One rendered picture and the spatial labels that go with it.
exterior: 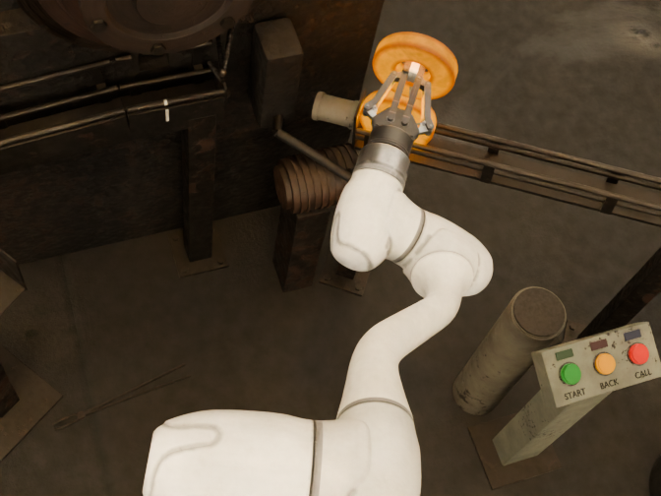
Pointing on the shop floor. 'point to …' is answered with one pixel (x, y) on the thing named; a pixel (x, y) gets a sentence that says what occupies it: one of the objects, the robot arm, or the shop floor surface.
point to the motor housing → (306, 212)
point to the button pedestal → (559, 404)
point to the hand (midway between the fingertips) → (416, 62)
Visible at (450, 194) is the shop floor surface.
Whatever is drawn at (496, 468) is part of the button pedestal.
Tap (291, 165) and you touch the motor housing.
